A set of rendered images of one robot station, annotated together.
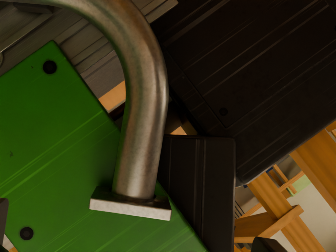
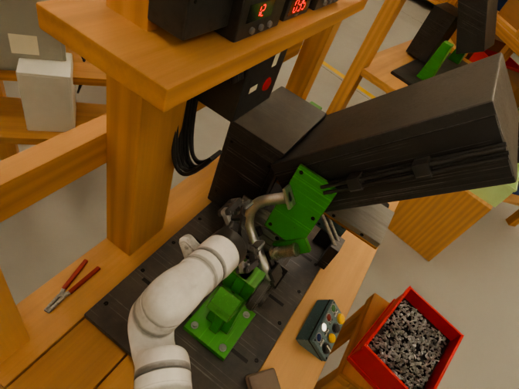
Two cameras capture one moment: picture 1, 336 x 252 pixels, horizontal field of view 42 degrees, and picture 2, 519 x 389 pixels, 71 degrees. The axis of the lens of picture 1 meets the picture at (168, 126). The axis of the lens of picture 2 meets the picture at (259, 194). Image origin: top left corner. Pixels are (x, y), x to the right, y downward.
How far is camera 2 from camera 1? 70 cm
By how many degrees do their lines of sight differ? 36
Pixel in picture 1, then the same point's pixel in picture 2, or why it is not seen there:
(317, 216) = not seen: outside the picture
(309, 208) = not seen: outside the picture
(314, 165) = (327, 32)
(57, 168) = (293, 215)
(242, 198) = not seen: outside the picture
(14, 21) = (266, 233)
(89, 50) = (264, 214)
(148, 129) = (267, 200)
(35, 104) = (279, 224)
